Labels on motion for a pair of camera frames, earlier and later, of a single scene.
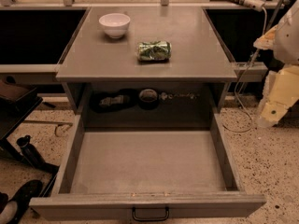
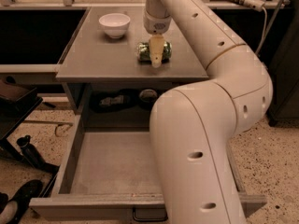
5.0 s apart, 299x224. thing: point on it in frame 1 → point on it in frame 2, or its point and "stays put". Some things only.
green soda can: (154, 51) stays put
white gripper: (288, 40) → (157, 24)
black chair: (18, 100) stays put
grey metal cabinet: (145, 67) stays put
